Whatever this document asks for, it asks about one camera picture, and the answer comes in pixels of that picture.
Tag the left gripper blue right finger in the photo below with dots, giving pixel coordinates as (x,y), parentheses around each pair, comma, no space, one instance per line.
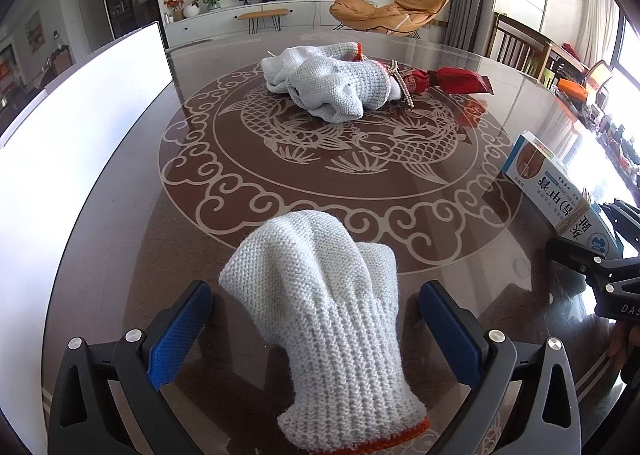
(544,418)

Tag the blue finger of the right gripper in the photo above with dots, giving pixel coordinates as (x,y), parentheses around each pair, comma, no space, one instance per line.
(625,220)
(574,256)

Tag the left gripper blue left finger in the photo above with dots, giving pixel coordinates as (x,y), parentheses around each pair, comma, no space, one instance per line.
(84,417)

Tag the blue white medicine box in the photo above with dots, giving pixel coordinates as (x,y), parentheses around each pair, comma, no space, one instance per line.
(570,210)

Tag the white knit glove pile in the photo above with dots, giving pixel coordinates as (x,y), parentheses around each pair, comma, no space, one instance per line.
(336,83)

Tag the person right hand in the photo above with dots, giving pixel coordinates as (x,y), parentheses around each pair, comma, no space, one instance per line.
(624,336)

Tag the orange box on sideboard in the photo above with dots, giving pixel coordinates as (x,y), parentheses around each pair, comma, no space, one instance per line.
(573,90)

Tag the red snack packet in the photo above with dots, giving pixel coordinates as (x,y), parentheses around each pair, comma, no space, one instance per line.
(451,80)

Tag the wooden dining chair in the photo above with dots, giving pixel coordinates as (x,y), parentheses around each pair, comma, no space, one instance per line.
(518,46)

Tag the beaded hair claw clip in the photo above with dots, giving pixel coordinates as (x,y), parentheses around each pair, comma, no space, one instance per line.
(399,90)

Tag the orange lounge chair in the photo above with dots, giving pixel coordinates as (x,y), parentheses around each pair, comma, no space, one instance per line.
(401,17)

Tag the white tv cabinet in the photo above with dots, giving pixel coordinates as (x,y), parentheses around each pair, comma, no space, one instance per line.
(222,22)

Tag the red flower vase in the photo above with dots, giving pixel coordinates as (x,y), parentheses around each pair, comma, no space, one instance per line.
(176,8)

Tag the wooden bench stool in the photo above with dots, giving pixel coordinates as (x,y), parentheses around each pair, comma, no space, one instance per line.
(255,17)

